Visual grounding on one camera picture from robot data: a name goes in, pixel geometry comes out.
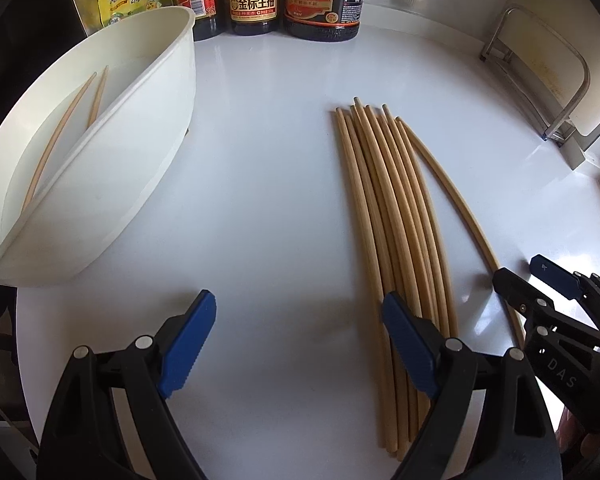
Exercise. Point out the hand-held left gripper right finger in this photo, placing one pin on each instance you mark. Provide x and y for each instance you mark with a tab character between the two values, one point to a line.
410	345

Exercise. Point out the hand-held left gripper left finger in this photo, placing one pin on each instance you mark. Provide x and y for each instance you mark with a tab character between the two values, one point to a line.
190	345

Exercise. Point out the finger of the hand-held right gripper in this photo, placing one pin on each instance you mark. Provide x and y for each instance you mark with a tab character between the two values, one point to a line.
517	290
555	275

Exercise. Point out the wooden chopstick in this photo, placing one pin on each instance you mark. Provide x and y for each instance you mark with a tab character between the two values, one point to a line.
450	185
98	97
60	132

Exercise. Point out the pile of wooden chopsticks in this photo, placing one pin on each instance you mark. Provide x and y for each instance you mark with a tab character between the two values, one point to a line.
380	210

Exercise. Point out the white divided plastic container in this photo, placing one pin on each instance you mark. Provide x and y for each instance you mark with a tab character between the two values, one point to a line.
130	185

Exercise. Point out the person's right hand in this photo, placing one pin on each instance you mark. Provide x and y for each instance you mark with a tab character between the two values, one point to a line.
589	447

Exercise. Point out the metal rack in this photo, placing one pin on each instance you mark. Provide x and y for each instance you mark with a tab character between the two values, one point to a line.
569	110

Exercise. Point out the white cutting board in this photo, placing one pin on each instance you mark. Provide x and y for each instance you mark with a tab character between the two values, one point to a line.
540	50

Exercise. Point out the dark sauce jar red cap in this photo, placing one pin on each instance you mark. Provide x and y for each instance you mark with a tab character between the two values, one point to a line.
325	0

